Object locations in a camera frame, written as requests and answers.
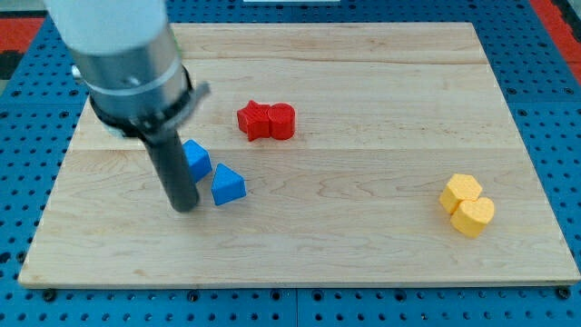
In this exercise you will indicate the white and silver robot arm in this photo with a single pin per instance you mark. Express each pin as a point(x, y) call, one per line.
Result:
point(126, 54)

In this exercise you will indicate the wooden board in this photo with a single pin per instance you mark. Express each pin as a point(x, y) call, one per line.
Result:
point(386, 113)

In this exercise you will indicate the red star block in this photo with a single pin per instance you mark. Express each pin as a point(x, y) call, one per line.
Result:
point(253, 120)

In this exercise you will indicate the red cylinder block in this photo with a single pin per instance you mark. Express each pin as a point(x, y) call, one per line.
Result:
point(282, 121)

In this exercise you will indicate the blue triangle block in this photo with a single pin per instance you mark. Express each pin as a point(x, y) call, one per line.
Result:
point(227, 185)

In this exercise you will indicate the blue cube block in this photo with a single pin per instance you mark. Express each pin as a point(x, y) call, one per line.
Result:
point(198, 160)

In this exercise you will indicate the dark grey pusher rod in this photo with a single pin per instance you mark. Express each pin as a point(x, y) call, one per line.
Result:
point(170, 164)

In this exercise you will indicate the yellow hexagon block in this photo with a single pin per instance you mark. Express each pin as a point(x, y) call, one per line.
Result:
point(460, 187)

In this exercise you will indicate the yellow heart block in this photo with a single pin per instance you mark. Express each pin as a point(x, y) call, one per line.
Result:
point(473, 216)

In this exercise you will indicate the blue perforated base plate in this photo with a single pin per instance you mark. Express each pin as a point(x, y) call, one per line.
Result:
point(41, 104)

